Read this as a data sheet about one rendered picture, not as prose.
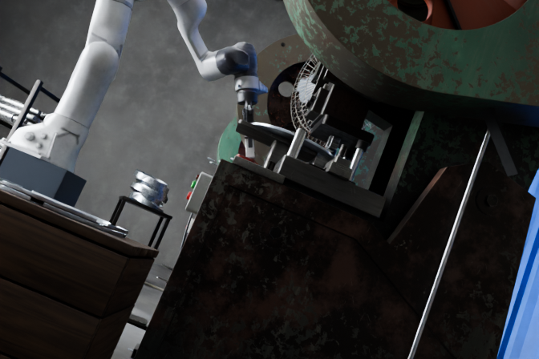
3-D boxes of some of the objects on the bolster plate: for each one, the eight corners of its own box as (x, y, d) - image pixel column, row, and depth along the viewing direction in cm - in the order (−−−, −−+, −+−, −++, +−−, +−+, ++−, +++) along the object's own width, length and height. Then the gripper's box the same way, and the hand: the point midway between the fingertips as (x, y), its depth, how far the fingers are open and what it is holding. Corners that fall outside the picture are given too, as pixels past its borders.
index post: (286, 157, 161) (299, 125, 163) (285, 159, 164) (297, 127, 166) (295, 161, 161) (309, 129, 163) (293, 163, 164) (306, 131, 166)
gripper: (235, 98, 222) (238, 160, 219) (238, 88, 209) (241, 155, 206) (255, 97, 223) (258, 160, 220) (259, 88, 210) (262, 155, 207)
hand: (249, 148), depth 213 cm, fingers closed
